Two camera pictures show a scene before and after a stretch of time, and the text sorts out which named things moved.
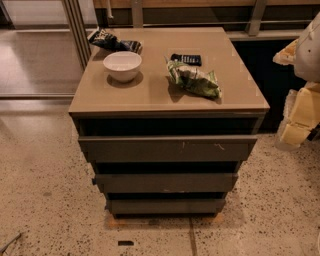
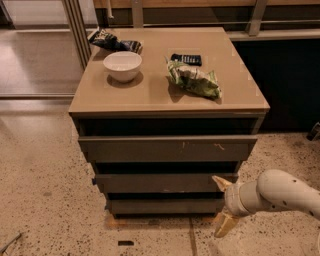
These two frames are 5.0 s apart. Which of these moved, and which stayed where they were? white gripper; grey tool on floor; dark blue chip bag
Moved: white gripper
Stayed: dark blue chip bag; grey tool on floor
